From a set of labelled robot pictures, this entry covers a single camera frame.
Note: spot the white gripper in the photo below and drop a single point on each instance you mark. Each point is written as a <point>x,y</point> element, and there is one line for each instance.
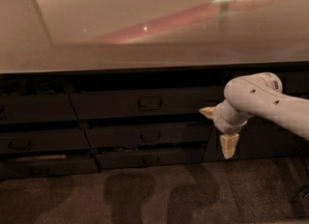
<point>221,122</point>

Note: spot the dark grey drawer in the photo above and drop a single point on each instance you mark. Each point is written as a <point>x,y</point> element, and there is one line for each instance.
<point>145,158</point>
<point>47,168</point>
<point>153,134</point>
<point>149,102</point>
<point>43,141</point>
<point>35,109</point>

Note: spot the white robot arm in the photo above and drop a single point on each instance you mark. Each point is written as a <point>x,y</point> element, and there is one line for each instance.
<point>260,95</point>

